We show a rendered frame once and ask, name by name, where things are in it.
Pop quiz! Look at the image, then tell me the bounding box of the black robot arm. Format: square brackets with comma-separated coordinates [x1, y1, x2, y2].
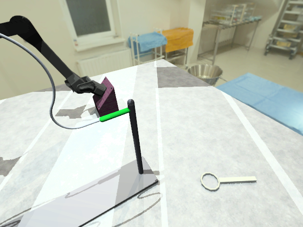
[0, 16, 107, 99]

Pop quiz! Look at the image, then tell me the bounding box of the pale cream loop with flat handle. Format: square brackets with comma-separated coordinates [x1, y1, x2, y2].
[200, 172, 256, 190]

